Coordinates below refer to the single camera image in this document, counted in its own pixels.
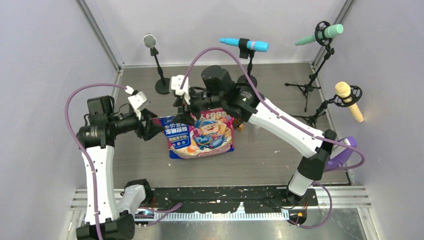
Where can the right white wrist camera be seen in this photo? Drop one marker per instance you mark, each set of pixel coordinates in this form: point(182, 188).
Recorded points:
point(179, 86)

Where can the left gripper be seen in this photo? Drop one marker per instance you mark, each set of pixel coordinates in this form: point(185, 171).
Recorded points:
point(150, 129)

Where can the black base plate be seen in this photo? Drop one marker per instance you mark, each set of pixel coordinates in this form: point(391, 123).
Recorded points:
point(228, 199)

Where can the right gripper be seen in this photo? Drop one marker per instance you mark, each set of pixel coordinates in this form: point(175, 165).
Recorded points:
point(185, 117)

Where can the round silver microphone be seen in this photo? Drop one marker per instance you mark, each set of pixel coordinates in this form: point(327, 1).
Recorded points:
point(149, 41)

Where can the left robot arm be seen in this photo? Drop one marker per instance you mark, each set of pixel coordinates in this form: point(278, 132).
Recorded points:
point(106, 217)

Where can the green microphone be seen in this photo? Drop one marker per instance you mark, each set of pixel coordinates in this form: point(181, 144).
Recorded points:
point(327, 33)

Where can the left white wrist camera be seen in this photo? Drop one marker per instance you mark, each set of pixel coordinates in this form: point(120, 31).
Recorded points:
point(137, 100)

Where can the colourful pet food bag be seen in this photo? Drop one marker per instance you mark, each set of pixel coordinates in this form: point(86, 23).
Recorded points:
point(212, 134)

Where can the near black pet bowl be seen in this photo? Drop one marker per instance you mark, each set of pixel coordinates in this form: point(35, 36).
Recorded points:
point(238, 124)

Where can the yellow microphone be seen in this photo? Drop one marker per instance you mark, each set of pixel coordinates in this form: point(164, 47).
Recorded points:
point(349, 96)

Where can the yellow microphone tripod stand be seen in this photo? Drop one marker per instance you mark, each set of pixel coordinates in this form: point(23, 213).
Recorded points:
point(311, 120)

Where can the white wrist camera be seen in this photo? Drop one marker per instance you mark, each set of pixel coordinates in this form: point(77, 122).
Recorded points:
point(179, 86)
point(137, 100)

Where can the green microphone tripod stand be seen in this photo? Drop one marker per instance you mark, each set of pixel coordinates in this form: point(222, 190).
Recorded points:
point(305, 89)

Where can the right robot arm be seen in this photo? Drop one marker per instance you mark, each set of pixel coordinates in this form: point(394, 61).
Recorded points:
point(240, 101)

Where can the purple metronome box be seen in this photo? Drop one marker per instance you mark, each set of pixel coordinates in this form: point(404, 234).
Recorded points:
point(340, 154)

